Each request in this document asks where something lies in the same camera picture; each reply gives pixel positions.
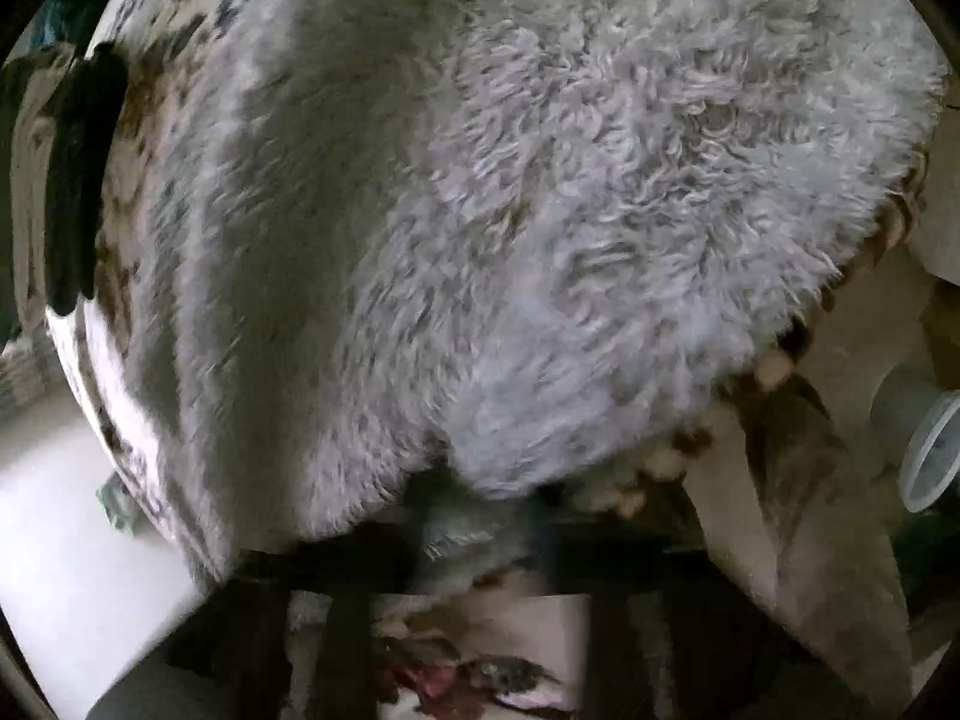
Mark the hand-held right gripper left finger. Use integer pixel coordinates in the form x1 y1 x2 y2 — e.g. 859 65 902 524
90 531 422 720

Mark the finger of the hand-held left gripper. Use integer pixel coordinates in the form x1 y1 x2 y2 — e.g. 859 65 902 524
43 41 130 317

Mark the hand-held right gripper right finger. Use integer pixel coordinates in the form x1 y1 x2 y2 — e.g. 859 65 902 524
534 511 880 720

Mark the stack of grey clothes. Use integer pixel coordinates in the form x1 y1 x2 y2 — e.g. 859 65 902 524
124 0 947 620

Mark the floral printed blanket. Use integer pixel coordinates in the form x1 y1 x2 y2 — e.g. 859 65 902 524
15 0 938 720

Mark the beige cloth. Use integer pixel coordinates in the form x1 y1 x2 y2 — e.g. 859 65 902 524
686 240 960 720

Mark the green cloth scrap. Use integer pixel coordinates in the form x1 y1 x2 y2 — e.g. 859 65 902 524
96 478 142 535

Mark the grey plastic cup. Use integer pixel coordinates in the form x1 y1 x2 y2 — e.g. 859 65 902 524
870 373 960 515

